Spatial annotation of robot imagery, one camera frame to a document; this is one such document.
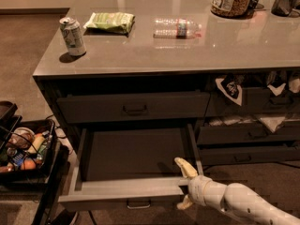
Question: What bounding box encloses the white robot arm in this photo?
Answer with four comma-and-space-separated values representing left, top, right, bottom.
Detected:
174, 157, 300, 225

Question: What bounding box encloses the black cable on floor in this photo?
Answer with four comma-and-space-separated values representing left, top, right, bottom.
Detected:
87, 210, 98, 225

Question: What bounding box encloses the white cloth in drawer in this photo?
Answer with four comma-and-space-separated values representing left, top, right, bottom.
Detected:
208, 113, 286, 133

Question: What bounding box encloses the grey drawer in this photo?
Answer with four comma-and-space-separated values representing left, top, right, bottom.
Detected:
57, 91, 210, 124
59, 124, 201, 211
197, 122, 300, 145
205, 87, 300, 117
199, 144, 300, 165

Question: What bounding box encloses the dark glass container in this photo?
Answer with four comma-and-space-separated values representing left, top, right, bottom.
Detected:
271, 0, 297, 17

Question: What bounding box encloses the silver green soda can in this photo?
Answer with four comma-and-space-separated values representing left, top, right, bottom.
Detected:
59, 17, 86, 56

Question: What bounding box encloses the black shoe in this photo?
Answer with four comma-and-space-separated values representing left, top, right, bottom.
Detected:
52, 210, 79, 225

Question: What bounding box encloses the black bin of groceries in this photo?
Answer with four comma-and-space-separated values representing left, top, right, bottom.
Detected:
0, 119, 56, 183

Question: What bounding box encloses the grey counter cabinet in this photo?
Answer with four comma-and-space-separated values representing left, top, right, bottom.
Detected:
32, 0, 300, 167

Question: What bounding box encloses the green snack bag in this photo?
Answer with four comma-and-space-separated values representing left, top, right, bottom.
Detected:
83, 12, 135, 35

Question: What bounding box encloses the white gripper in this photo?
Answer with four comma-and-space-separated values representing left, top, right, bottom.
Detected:
174, 157, 212, 210

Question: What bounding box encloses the clear plastic water bottle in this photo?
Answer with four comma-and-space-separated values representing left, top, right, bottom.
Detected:
153, 18, 202, 39

